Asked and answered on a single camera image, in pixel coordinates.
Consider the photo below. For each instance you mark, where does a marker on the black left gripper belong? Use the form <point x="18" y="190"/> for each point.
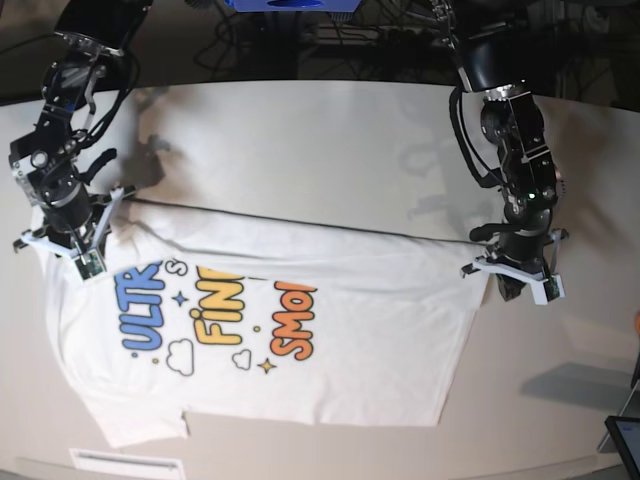
<point x="521" y="248"/>

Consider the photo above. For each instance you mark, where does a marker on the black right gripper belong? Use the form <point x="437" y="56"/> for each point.
<point x="67" y="210"/>

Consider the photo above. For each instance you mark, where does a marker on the white printed T-shirt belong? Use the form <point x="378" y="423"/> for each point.
<point x="213" y="313"/>

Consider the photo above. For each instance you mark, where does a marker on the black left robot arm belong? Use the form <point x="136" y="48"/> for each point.
<point x="487" y="45"/>

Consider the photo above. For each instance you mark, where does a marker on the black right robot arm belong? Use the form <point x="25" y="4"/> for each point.
<point x="82" y="94"/>

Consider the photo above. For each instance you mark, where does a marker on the laptop with dark screen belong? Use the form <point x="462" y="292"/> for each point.
<point x="622" y="430"/>

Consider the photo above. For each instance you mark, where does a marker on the white paper label strip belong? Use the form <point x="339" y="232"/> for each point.
<point x="139" y="467"/>

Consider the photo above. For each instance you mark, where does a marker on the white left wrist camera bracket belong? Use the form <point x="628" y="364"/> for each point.
<point x="545" y="287"/>

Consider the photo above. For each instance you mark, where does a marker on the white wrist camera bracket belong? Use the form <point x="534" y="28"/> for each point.
<point x="88" y="263"/>
<point x="545" y="287"/>

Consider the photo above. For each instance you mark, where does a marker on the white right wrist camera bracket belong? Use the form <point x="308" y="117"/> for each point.
<point x="88" y="263"/>

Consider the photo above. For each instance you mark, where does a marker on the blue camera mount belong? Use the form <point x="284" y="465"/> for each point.
<point x="245" y="6"/>

